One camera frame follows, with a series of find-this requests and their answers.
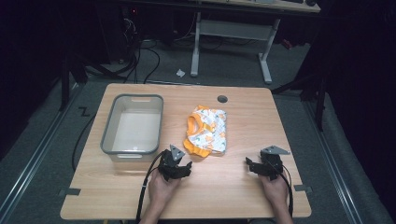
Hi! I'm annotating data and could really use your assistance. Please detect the black metal stand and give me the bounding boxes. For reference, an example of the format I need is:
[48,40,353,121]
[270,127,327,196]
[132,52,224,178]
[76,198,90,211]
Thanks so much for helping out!
[57,46,90,112]
[271,62,329,133]

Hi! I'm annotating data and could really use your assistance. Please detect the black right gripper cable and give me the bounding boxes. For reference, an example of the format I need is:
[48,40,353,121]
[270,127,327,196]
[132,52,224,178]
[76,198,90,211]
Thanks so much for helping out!
[274,162,294,218]

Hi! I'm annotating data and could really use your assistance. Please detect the white metal frame desk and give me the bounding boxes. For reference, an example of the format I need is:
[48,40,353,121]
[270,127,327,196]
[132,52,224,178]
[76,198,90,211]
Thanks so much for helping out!
[174,0,322,85]

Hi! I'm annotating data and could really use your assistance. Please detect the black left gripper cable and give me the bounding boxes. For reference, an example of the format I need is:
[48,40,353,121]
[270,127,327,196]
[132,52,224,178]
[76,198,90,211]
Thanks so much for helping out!
[135,149,166,224]

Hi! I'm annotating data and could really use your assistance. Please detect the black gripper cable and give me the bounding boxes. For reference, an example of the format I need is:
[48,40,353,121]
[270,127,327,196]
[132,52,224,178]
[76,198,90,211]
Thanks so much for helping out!
[135,149,166,224]
[274,162,294,218]

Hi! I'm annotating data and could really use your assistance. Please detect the metal floor rail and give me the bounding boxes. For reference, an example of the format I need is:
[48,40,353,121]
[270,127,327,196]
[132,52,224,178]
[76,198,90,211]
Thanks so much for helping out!
[302,100,365,224]
[0,83,82,222]

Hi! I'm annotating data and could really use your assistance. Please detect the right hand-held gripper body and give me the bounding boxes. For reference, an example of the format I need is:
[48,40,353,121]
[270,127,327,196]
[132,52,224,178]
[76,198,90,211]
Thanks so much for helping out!
[257,145,291,182]

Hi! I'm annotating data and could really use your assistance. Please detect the black floor cables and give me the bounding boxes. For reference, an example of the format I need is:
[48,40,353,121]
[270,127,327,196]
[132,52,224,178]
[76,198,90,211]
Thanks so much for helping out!
[83,18,162,84]

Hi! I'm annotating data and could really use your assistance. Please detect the grey table edge bracket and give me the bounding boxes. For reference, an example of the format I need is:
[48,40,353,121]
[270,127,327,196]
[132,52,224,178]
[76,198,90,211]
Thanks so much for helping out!
[57,188,82,198]
[293,184,314,193]

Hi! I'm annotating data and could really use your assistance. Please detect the orange white patterned baby garment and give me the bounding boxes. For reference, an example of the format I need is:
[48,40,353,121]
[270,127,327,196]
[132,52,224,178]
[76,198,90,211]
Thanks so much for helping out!
[182,105,228,158]

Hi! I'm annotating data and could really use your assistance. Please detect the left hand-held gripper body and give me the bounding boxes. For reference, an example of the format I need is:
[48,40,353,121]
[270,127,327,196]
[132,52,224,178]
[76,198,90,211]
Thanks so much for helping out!
[157,144,189,182]

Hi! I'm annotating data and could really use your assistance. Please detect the person's right hand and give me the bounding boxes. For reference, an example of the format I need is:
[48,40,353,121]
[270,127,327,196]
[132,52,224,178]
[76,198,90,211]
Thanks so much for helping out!
[259,173,290,209]

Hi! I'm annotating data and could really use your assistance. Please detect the person's left hand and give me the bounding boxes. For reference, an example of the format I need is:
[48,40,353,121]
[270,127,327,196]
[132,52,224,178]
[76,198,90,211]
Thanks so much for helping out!
[148,169,182,211]

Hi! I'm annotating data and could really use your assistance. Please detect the white plastic bin grey rim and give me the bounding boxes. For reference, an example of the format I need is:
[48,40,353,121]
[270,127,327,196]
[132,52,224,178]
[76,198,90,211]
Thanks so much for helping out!
[99,93,165,163]

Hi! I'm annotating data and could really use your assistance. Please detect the black cable under table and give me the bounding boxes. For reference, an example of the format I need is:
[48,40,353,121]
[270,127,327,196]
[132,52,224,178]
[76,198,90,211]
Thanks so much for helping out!
[71,113,97,173]

